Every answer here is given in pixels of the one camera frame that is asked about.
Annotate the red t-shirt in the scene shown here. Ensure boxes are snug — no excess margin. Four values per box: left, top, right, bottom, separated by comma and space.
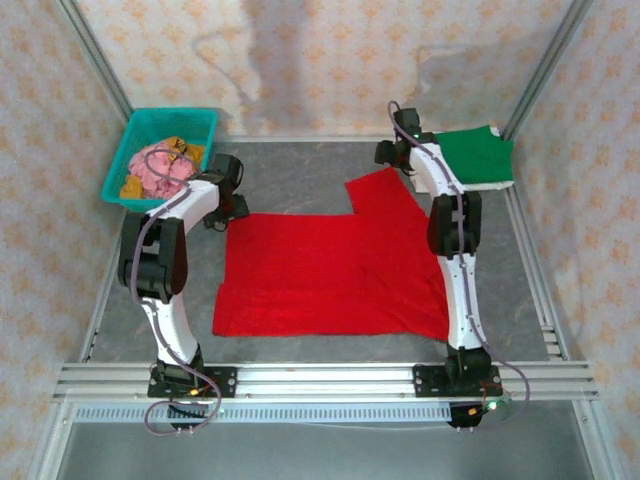
212, 167, 451, 344

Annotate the mustard yellow t-shirt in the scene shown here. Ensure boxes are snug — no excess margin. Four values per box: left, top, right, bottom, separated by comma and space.
118, 136, 209, 200

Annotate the pink t-shirt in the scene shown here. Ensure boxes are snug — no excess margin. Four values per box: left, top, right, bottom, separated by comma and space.
128, 141, 199, 200

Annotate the green folded t-shirt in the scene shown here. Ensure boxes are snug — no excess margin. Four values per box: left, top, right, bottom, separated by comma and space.
432, 125, 515, 186

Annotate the teal plastic basket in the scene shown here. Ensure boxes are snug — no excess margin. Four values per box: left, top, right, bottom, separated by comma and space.
101, 107, 220, 212

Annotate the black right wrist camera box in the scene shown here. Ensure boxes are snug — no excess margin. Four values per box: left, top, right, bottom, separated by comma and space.
392, 107, 422, 136

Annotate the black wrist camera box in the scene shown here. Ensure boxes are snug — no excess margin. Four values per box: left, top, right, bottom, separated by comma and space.
392, 107, 422, 136
209, 153, 245, 184

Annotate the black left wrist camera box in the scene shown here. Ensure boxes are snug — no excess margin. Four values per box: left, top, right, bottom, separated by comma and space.
209, 153, 245, 184

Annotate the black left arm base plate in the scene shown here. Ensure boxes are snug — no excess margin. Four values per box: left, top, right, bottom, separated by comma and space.
147, 366, 239, 400

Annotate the aluminium frame post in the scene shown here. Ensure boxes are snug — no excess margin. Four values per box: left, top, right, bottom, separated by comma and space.
502, 0, 594, 141
54, 0, 134, 134

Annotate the aluminium mounting rail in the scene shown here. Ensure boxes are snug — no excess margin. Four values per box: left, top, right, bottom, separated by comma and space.
53, 362, 600, 404

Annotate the grey slotted cable duct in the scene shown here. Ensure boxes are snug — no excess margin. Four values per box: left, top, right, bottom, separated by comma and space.
72, 403, 454, 424

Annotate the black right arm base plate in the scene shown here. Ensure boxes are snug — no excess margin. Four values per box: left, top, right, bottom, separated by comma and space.
412, 364, 501, 400

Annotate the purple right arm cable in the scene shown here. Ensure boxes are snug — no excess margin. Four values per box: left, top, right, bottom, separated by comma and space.
387, 101, 531, 432

